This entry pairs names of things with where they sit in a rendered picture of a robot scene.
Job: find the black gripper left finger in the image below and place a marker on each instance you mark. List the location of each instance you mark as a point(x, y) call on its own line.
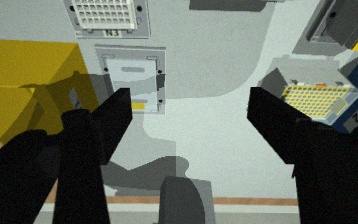
point(29, 165)

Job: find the white multi-well plate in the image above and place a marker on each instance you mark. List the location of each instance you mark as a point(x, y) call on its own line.
point(106, 14)

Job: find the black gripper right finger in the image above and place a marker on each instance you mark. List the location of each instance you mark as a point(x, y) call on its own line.
point(325, 172)

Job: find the white flat plate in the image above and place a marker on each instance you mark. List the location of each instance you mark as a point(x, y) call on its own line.
point(140, 76)

